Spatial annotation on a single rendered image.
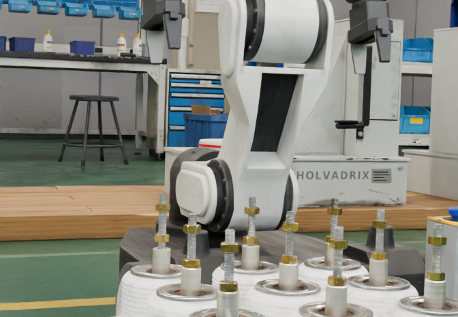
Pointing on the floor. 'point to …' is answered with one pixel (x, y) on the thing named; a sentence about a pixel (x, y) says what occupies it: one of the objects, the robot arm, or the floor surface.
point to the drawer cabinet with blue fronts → (182, 102)
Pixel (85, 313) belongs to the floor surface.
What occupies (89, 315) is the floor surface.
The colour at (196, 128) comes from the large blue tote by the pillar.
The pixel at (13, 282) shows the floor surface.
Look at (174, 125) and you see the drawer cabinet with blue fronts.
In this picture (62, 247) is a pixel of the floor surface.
